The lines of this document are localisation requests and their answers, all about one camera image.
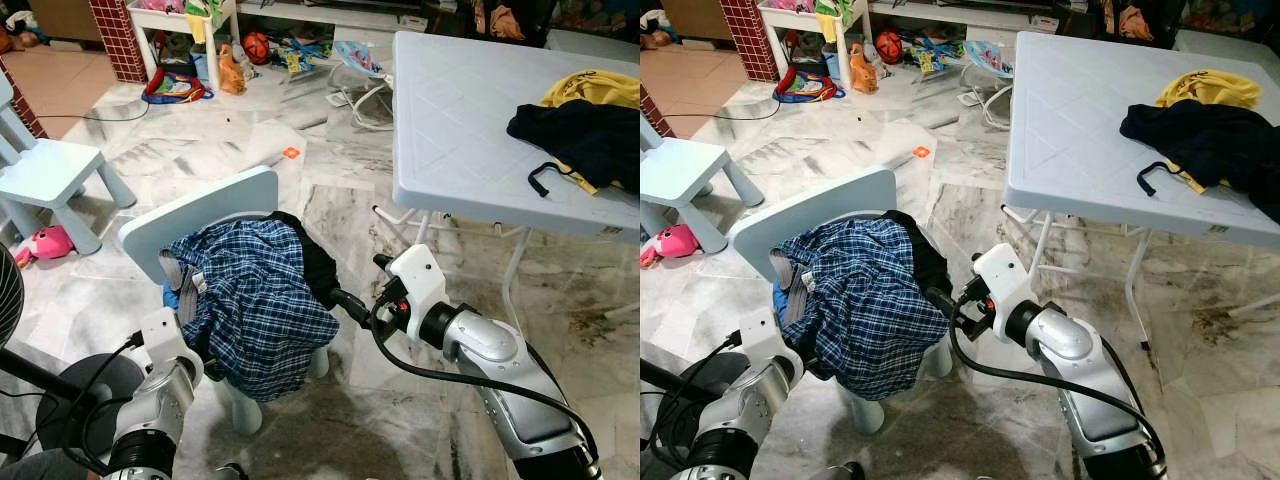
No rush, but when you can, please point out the colourful toy package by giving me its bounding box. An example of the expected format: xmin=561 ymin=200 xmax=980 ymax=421
xmin=272 ymin=35 xmax=336 ymax=79
xmin=905 ymin=35 xmax=968 ymax=76

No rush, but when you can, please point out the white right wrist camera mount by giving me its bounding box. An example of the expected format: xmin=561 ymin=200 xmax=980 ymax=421
xmin=385 ymin=243 xmax=453 ymax=341
xmin=972 ymin=242 xmax=1037 ymax=336

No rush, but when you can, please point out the black clothes hanger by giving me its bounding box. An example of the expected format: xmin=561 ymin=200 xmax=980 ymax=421
xmin=527 ymin=160 xmax=578 ymax=199
xmin=1137 ymin=160 xmax=1189 ymax=199

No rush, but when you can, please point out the orange plush toy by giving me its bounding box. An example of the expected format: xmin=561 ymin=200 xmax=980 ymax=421
xmin=217 ymin=42 xmax=249 ymax=96
xmin=848 ymin=42 xmax=880 ymax=96

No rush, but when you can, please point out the white folding table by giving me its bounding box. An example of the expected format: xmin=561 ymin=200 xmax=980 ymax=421
xmin=1003 ymin=30 xmax=1280 ymax=351
xmin=392 ymin=30 xmax=641 ymax=331

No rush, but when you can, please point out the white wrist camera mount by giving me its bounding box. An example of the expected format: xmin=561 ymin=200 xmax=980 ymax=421
xmin=385 ymin=243 xmax=453 ymax=341
xmin=972 ymin=242 xmax=1037 ymax=336
xmin=735 ymin=307 xmax=801 ymax=373
xmin=138 ymin=307 xmax=206 ymax=376

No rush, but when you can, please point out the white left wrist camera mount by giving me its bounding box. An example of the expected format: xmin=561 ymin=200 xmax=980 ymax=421
xmin=735 ymin=307 xmax=801 ymax=373
xmin=138 ymin=307 xmax=206 ymax=376

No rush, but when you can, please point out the black floor fan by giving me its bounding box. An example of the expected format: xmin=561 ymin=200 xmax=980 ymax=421
xmin=0 ymin=240 xmax=149 ymax=471
xmin=640 ymin=355 xmax=706 ymax=401

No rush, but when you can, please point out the small white shelf table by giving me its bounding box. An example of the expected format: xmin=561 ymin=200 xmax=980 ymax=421
xmin=127 ymin=0 xmax=243 ymax=93
xmin=757 ymin=0 xmax=873 ymax=93

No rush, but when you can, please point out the white wire baby bouncer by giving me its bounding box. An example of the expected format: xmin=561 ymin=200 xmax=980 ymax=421
xmin=325 ymin=40 xmax=398 ymax=131
xmin=958 ymin=40 xmax=1016 ymax=111

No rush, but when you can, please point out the pink plush toy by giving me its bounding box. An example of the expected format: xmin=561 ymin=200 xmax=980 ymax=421
xmin=640 ymin=224 xmax=701 ymax=269
xmin=14 ymin=225 xmax=77 ymax=269

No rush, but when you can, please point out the yellow garment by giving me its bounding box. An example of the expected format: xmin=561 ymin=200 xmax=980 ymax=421
xmin=540 ymin=69 xmax=641 ymax=197
xmin=1155 ymin=69 xmax=1263 ymax=196

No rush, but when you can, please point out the colourful toy bag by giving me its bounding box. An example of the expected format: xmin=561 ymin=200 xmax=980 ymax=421
xmin=773 ymin=65 xmax=847 ymax=105
xmin=143 ymin=65 xmax=215 ymax=106

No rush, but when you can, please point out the clear plastic bag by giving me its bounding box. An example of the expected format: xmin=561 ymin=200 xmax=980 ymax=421
xmin=850 ymin=118 xmax=941 ymax=191
xmin=222 ymin=118 xmax=313 ymax=193

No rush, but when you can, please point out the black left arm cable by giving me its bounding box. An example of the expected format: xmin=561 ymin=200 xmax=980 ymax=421
xmin=35 ymin=335 xmax=146 ymax=471
xmin=650 ymin=335 xmax=743 ymax=461

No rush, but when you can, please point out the black garment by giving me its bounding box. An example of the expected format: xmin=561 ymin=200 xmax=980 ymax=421
xmin=880 ymin=210 xmax=953 ymax=301
xmin=268 ymin=210 xmax=343 ymax=311

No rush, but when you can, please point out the pale blue child chair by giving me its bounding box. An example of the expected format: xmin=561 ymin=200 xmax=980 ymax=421
xmin=727 ymin=167 xmax=953 ymax=437
xmin=640 ymin=112 xmax=767 ymax=255
xmin=118 ymin=165 xmax=331 ymax=437
xmin=0 ymin=70 xmax=139 ymax=257

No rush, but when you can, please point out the dark navy garment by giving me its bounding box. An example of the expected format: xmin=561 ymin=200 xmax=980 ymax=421
xmin=1119 ymin=99 xmax=1280 ymax=226
xmin=506 ymin=99 xmax=641 ymax=194

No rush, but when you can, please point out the blue plaid shirt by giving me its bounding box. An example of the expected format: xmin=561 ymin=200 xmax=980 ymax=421
xmin=768 ymin=217 xmax=951 ymax=403
xmin=160 ymin=215 xmax=342 ymax=404

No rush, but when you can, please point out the white television bench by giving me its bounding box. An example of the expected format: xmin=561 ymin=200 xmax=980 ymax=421
xmin=240 ymin=0 xmax=441 ymax=29
xmin=870 ymin=0 xmax=1061 ymax=29

